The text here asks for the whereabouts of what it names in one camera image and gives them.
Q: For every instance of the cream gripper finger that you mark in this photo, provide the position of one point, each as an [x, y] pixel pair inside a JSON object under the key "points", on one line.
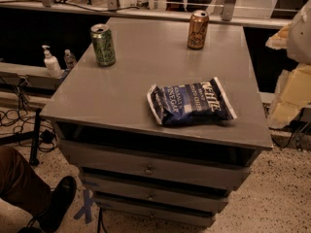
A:
{"points": [[279, 40], [292, 94]]}

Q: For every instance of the orange soda can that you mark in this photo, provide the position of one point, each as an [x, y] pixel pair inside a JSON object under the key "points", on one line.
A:
{"points": [[198, 28]]}

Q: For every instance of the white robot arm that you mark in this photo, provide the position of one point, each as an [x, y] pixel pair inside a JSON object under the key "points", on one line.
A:
{"points": [[299, 38]]}

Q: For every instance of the blue chip bag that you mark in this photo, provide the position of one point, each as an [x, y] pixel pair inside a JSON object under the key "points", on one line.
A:
{"points": [[192, 103]]}

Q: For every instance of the green soda can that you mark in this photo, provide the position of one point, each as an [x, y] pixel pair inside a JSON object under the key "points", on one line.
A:
{"points": [[103, 46]]}

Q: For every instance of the grey drawer cabinet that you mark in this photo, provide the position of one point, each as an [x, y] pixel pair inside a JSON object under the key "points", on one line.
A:
{"points": [[134, 164]]}

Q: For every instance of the small clear bottle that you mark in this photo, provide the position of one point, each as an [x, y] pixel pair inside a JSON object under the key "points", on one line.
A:
{"points": [[70, 59]]}

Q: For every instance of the white pump bottle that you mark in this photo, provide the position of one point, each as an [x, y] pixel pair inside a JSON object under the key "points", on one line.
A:
{"points": [[51, 62]]}

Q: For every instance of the black shoe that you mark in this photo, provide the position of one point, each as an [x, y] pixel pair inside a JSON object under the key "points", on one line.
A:
{"points": [[62, 198]]}

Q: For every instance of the brown trouser leg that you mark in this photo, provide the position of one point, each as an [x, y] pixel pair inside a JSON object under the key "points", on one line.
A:
{"points": [[20, 185]]}

